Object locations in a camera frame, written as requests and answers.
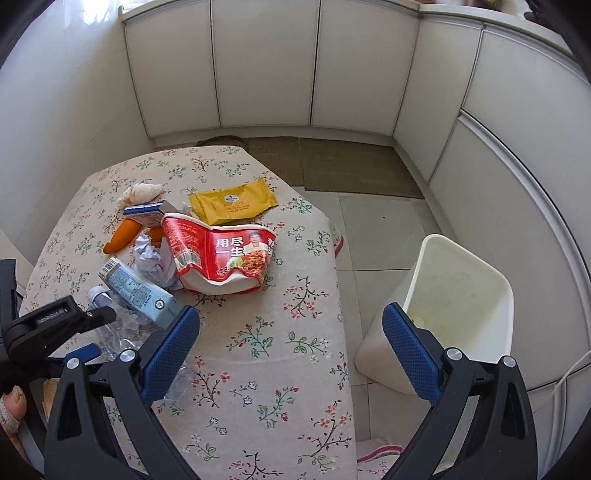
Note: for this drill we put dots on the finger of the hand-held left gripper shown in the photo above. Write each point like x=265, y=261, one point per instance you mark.
x=85, y=353
x=51, y=323

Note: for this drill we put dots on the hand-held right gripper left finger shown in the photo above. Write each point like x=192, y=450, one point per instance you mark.
x=168, y=353

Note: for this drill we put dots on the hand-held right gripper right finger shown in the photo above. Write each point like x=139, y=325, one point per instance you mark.
x=411, y=355

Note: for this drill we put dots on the crushed clear plastic bottle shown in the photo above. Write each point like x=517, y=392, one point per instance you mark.
x=117, y=332

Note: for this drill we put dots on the light blue drink carton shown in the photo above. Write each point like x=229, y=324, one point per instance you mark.
x=138, y=295

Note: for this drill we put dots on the white plastic bin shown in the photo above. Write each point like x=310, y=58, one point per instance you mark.
x=461, y=295

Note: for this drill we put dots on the white paper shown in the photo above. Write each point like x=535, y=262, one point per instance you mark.
x=150, y=263

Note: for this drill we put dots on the crushed red noodle cup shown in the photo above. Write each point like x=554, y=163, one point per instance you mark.
x=217, y=258

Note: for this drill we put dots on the orange peel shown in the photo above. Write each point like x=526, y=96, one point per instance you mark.
x=121, y=235

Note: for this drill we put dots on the small blue white carton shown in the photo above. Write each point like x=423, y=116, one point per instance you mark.
x=147, y=213

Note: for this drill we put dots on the white tissue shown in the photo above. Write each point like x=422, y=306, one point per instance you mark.
x=138, y=193

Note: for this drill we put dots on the yellow peel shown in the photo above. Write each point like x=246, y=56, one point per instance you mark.
x=231, y=203

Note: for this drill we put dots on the person's left hand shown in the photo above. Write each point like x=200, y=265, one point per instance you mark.
x=11, y=410

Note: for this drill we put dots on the floral tablecloth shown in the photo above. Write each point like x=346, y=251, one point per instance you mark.
x=258, y=369

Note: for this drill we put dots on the pink cloth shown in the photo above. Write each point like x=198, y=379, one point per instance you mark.
x=378, y=453

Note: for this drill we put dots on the large brown floor mat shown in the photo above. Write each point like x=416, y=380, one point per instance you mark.
x=360, y=170

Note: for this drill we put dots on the dark round floor bowl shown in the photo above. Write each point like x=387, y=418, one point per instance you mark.
x=221, y=139

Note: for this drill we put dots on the small brown floor mat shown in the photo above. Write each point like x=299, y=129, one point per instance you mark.
x=277, y=159

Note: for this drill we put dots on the white kitchen cabinet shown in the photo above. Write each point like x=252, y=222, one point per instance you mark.
x=268, y=64
x=508, y=138

